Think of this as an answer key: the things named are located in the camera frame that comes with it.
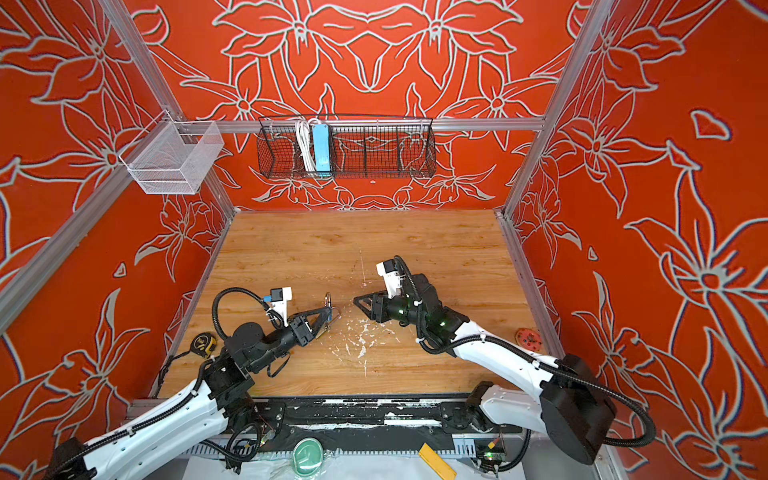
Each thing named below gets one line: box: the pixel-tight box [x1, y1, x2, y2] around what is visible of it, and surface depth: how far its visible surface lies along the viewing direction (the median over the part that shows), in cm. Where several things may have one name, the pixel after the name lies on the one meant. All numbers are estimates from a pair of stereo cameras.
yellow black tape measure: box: [190, 332, 218, 359], surface depth 85 cm
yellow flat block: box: [418, 442, 457, 480], surface depth 68 cm
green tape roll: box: [292, 438, 324, 477], surface depth 69 cm
